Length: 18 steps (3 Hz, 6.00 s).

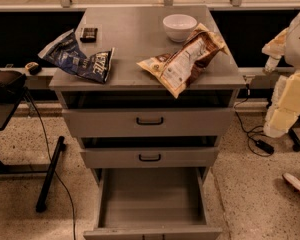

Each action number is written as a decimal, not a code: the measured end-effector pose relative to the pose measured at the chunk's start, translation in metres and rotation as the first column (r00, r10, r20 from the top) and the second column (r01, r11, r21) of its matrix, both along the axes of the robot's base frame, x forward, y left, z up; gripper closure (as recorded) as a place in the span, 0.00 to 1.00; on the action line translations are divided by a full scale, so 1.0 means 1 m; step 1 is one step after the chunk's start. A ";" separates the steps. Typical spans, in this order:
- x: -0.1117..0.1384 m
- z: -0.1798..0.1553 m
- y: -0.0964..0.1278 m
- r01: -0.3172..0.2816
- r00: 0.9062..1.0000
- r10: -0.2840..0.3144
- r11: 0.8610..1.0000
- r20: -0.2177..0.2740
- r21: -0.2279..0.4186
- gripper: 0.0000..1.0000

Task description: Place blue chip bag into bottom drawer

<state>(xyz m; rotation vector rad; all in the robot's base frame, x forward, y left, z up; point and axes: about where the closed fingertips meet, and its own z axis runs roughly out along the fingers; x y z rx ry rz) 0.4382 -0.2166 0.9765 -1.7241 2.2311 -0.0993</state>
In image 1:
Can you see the grey open bottom drawer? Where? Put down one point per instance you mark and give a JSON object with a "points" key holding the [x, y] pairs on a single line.
{"points": [[151, 204]]}

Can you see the black device on side table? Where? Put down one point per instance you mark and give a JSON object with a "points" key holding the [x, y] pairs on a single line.
{"points": [[11, 85]]}

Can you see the black and yellow tape measure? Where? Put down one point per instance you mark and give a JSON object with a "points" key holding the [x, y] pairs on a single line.
{"points": [[33, 68]]}

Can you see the small black box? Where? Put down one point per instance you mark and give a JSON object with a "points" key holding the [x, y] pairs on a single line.
{"points": [[88, 35]]}

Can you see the white and red shoe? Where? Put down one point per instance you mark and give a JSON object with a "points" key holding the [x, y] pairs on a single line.
{"points": [[298, 184]]}

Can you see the clear plastic bottle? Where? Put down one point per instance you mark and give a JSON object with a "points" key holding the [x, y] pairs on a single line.
{"points": [[271, 65]]}

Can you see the white ceramic bowl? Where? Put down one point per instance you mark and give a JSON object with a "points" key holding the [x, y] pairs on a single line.
{"points": [[179, 26]]}

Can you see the blue chip bag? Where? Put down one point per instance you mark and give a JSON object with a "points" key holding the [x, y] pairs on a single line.
{"points": [[65, 54]]}

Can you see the grey middle drawer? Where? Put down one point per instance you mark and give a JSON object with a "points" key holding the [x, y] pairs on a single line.
{"points": [[149, 157]]}

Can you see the black power adapter with cable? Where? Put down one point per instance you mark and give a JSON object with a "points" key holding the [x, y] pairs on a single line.
{"points": [[267, 150]]}

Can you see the grey drawer cabinet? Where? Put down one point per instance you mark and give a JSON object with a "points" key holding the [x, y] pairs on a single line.
{"points": [[135, 34]]}

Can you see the black side table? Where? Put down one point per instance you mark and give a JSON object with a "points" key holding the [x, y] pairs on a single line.
{"points": [[17, 145]]}

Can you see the black stand leg right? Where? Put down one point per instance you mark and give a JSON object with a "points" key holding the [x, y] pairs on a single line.
{"points": [[295, 139]]}

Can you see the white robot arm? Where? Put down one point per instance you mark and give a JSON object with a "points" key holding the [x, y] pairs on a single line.
{"points": [[285, 108]]}

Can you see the grey top drawer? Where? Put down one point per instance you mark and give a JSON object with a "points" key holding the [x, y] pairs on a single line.
{"points": [[147, 122]]}

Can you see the brown chip bag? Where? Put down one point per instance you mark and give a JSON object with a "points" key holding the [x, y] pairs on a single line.
{"points": [[177, 71]]}

